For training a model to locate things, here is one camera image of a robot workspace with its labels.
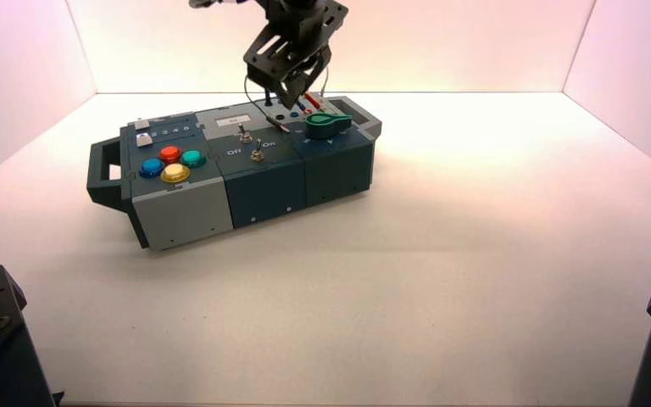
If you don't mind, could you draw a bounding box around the yellow round push button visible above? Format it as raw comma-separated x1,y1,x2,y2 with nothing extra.
160,163,192,185

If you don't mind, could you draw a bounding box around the green round push button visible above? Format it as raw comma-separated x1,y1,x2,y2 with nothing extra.
181,149,208,170

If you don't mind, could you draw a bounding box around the blue round push button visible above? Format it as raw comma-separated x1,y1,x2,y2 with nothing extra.
138,158,166,179

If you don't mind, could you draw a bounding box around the black banana plug wire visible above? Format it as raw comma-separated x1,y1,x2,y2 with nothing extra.
243,75,292,134

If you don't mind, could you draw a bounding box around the grey and blue control box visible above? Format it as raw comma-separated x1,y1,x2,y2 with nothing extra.
86,95,383,252

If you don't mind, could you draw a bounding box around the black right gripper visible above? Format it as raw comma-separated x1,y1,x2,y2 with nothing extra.
242,0,349,110

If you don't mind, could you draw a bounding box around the green rotary knob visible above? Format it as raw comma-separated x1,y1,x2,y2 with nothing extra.
304,112,354,141

